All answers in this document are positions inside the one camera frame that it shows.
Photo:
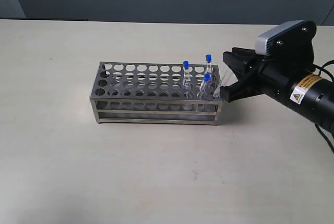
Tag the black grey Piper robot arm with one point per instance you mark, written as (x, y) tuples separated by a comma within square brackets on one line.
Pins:
[(317, 105)]

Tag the blue capped tube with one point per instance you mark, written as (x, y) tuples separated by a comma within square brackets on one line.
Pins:
[(203, 86), (186, 80), (209, 64)]

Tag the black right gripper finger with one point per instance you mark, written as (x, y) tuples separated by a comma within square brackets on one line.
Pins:
[(240, 61), (241, 89)]

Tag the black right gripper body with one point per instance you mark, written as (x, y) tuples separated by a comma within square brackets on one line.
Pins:
[(291, 58)]

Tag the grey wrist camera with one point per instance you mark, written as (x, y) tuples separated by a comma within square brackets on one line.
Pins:
[(264, 40)]

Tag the stainless steel test tube rack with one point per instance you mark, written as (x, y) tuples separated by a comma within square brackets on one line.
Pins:
[(154, 93)]

